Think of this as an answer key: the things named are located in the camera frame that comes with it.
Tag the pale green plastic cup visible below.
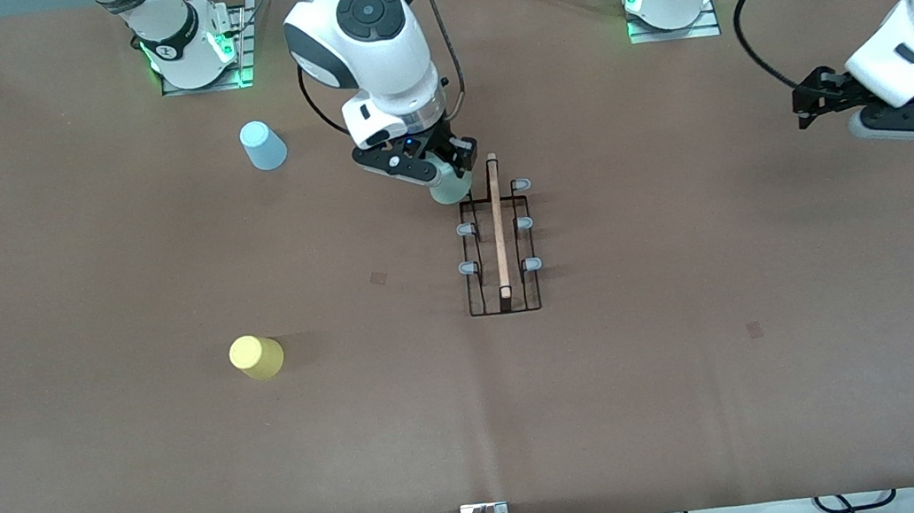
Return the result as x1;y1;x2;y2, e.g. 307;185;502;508
424;156;476;208

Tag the black wire cup holder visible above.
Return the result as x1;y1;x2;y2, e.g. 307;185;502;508
444;148;550;322

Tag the yellow plastic cup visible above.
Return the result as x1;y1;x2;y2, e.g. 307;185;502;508
226;330;288;385

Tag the light blue plastic cup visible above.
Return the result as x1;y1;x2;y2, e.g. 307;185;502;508
237;117;290;175

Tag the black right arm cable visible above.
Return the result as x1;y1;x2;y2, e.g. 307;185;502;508
285;0;472;144

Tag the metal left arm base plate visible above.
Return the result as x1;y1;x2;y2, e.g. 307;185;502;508
625;0;723;48

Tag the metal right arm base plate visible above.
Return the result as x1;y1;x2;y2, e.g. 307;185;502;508
149;0;259;99

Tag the black looped cable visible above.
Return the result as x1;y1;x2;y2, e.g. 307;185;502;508
813;485;900;513

